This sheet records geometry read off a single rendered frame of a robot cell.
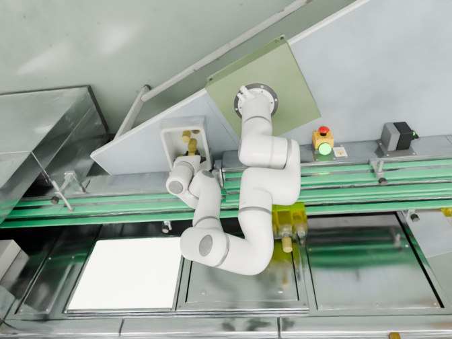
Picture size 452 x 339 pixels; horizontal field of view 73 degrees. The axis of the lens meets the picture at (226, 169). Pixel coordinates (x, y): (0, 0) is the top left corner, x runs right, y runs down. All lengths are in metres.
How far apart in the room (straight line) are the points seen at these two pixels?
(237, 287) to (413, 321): 0.58
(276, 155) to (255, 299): 0.57
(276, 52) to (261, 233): 0.57
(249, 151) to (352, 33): 0.55
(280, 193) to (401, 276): 0.70
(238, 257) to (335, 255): 0.67
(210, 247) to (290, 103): 0.61
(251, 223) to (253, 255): 0.08
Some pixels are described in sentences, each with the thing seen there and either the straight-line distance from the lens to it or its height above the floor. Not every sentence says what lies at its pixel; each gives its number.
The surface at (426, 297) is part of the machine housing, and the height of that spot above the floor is 1.27.
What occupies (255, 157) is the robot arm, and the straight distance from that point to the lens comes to 0.85.
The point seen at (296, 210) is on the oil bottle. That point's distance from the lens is 1.24.
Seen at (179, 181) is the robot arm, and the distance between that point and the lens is 1.04.
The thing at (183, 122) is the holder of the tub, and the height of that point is 0.80.
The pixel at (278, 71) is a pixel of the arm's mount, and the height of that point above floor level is 0.84.
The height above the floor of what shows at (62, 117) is 0.45.
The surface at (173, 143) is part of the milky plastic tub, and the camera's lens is 1.32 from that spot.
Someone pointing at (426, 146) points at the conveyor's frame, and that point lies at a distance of 1.43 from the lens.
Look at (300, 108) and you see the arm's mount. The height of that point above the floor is 0.84.
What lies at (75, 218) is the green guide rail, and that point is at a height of 0.93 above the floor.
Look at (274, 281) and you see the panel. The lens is 1.23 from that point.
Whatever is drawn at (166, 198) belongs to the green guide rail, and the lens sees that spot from 1.34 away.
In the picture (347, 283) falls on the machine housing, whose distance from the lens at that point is 1.30.
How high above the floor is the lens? 1.82
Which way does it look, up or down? 50 degrees down
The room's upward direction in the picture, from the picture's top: 176 degrees counter-clockwise
